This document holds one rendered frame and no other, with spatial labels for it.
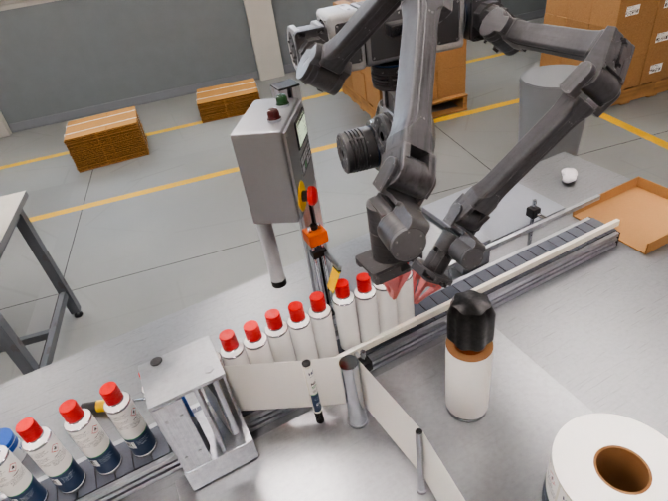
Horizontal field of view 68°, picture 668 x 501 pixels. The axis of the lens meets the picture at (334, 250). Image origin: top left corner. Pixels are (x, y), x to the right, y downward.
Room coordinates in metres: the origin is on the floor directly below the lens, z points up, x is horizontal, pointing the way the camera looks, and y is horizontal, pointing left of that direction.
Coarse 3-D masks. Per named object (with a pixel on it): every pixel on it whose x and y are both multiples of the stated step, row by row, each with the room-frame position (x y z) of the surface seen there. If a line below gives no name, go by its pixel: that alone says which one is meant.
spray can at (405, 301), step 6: (408, 282) 0.88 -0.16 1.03; (402, 288) 0.88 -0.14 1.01; (408, 288) 0.88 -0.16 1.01; (402, 294) 0.88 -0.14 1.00; (408, 294) 0.88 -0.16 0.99; (402, 300) 0.88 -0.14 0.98; (408, 300) 0.88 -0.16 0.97; (402, 306) 0.88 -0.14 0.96; (408, 306) 0.88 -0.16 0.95; (414, 306) 0.89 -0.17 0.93; (402, 312) 0.88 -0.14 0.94; (408, 312) 0.88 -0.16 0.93; (414, 312) 0.89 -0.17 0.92; (402, 318) 0.88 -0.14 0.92; (408, 318) 0.88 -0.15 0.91
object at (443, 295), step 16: (592, 224) 1.18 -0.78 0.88; (560, 240) 1.13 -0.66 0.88; (592, 240) 1.10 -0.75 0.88; (512, 256) 1.08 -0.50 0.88; (528, 256) 1.07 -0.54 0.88; (560, 256) 1.05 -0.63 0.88; (480, 272) 1.04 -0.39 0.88; (496, 272) 1.03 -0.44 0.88; (528, 272) 1.01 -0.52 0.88; (448, 288) 1.00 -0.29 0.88; (464, 288) 0.99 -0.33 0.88; (496, 288) 0.97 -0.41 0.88; (416, 304) 0.96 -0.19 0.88; (432, 304) 0.94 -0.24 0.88; (432, 320) 0.89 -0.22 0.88; (400, 336) 0.85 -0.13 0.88; (368, 352) 0.82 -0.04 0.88; (160, 432) 0.68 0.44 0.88; (128, 448) 0.66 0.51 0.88; (160, 448) 0.64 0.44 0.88; (80, 464) 0.64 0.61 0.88; (128, 464) 0.62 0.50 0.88; (144, 464) 0.61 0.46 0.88; (48, 480) 0.61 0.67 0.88; (96, 480) 0.59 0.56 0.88; (112, 480) 0.59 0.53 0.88; (64, 496) 0.57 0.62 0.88; (80, 496) 0.56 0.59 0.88
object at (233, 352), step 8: (224, 336) 0.74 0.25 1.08; (232, 336) 0.74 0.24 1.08; (224, 344) 0.73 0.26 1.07; (232, 344) 0.73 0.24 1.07; (240, 344) 0.75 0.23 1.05; (224, 352) 0.73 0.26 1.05; (232, 352) 0.73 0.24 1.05; (240, 352) 0.73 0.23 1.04; (224, 360) 0.73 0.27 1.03; (232, 360) 0.72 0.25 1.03; (240, 360) 0.73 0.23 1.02; (248, 360) 0.74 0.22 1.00
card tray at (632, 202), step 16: (608, 192) 1.35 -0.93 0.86; (624, 192) 1.38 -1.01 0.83; (640, 192) 1.36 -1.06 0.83; (656, 192) 1.34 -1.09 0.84; (592, 208) 1.32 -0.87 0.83; (608, 208) 1.30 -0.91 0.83; (624, 208) 1.29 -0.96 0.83; (640, 208) 1.28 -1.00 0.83; (656, 208) 1.26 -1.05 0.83; (624, 224) 1.21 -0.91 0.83; (640, 224) 1.20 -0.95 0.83; (656, 224) 1.18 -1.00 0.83; (624, 240) 1.13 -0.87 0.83; (640, 240) 1.12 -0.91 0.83; (656, 240) 1.07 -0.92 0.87
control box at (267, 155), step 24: (264, 120) 0.87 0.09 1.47; (288, 120) 0.87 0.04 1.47; (240, 144) 0.83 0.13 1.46; (264, 144) 0.82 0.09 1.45; (288, 144) 0.82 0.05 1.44; (240, 168) 0.83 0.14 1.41; (264, 168) 0.82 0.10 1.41; (288, 168) 0.81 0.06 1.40; (312, 168) 0.96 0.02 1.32; (264, 192) 0.82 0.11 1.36; (288, 192) 0.81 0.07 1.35; (264, 216) 0.82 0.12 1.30; (288, 216) 0.81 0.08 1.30
